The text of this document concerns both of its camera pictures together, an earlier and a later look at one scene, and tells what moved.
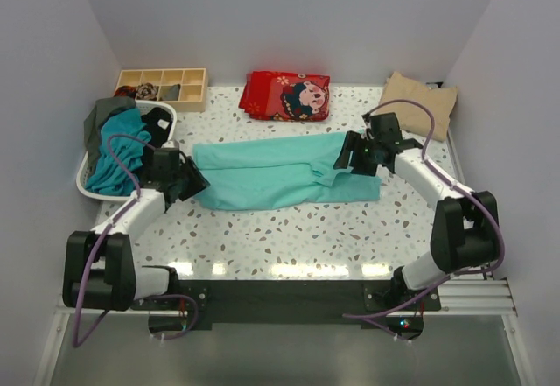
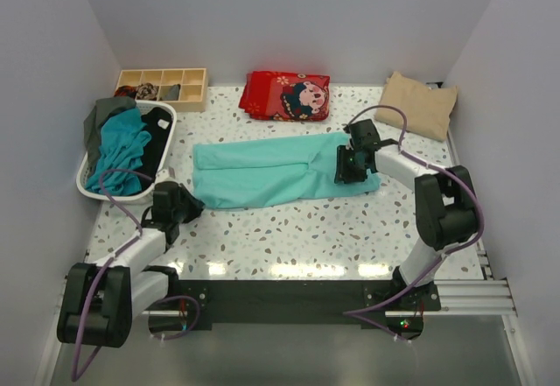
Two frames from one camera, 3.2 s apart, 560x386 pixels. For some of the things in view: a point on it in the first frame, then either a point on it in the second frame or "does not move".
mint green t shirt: x=279 y=171 does not move
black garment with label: x=157 y=122 does not move
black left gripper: x=198 y=183 -> x=196 y=206
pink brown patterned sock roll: x=147 y=91 does not move
